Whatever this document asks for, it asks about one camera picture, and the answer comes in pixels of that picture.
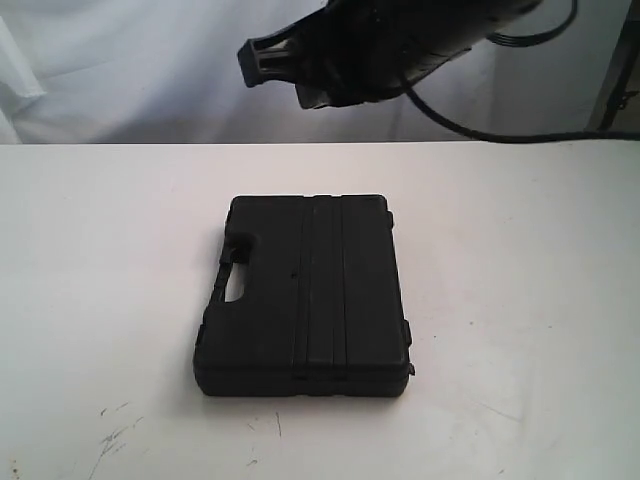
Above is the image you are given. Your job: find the black plastic carrying case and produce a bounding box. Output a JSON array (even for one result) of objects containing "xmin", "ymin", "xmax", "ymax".
[{"xmin": 192, "ymin": 194, "xmax": 414, "ymax": 398}]

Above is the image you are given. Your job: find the white backdrop curtain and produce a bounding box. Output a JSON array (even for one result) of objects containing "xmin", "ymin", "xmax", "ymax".
[{"xmin": 1, "ymin": 1, "xmax": 630, "ymax": 144}]

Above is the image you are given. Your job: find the grey metal frame post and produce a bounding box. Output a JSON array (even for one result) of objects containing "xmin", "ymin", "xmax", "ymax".
[{"xmin": 587, "ymin": 1, "xmax": 639, "ymax": 133}]

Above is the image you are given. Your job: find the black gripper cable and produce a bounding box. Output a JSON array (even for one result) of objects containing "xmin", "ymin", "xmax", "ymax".
[{"xmin": 399, "ymin": 0, "xmax": 640, "ymax": 144}]

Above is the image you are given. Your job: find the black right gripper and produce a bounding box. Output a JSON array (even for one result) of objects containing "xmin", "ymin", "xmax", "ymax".
[{"xmin": 237, "ymin": 0, "xmax": 540, "ymax": 110}]

